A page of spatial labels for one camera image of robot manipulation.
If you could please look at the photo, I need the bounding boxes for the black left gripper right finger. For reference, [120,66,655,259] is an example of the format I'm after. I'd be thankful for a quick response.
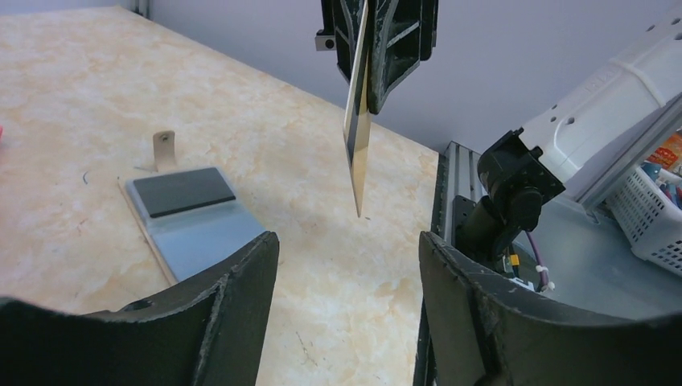
[419,232,681,385]

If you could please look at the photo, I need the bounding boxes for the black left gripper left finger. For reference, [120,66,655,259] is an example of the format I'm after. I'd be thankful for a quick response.
[1,232,279,385]

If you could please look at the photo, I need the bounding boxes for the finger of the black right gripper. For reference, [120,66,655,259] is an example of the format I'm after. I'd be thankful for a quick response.
[368,0,439,114]
[315,0,368,83]

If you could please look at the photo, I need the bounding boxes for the beige blue card holder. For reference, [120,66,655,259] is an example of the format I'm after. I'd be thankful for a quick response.
[119,130,265,285]

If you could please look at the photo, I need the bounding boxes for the gold black-stripe credit card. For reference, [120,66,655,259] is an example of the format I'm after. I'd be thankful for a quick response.
[343,1,372,217]

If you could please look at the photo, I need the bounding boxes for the thin credit card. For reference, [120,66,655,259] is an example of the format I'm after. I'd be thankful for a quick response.
[132,167,236,219]

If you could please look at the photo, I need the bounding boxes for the white perforated plastic basket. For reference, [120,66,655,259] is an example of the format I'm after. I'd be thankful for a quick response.
[606,167,681,276]

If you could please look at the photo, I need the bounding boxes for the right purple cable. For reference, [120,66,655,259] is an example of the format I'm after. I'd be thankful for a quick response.
[524,230,555,293]

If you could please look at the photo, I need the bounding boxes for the aluminium frame rail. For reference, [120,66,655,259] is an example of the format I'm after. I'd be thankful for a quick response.
[431,142,485,244]

